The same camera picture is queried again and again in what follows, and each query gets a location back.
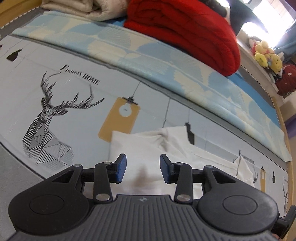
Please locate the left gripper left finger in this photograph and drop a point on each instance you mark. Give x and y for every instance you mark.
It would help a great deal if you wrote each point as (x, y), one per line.
(106, 173)

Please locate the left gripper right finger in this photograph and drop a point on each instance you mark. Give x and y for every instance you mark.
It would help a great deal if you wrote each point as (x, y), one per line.
(179, 174)

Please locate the white t-shirt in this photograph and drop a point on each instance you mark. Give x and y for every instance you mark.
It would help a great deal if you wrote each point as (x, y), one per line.
(143, 175)

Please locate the grey printed bed sheet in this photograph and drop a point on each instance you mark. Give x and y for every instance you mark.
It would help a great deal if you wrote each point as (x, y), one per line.
(60, 108)

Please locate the blue patterned folded quilt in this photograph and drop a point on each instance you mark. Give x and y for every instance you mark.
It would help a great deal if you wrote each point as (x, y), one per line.
(231, 98)

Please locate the yellow plush toy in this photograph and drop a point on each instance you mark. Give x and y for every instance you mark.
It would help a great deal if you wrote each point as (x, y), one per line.
(265, 56)

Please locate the red folded blanket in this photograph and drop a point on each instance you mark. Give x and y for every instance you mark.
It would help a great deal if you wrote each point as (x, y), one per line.
(190, 26)

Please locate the cream folded blanket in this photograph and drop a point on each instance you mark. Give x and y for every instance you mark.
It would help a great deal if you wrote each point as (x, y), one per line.
(98, 10)

